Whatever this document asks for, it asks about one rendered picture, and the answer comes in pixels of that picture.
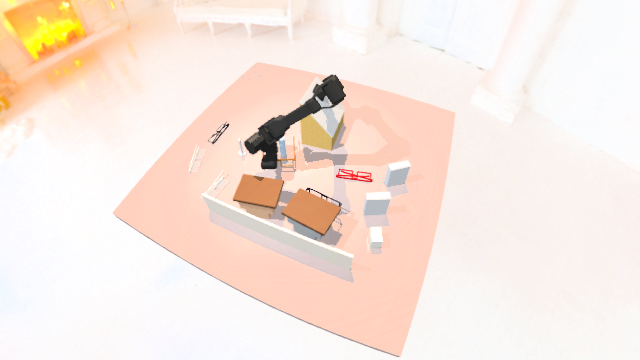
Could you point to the long white flat panel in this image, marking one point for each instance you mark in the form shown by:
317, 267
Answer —
280, 234

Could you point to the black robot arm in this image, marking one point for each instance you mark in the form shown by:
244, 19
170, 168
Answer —
275, 129

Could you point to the light blue cylinder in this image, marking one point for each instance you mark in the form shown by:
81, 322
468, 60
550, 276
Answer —
282, 149

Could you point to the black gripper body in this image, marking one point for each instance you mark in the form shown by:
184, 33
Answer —
270, 160

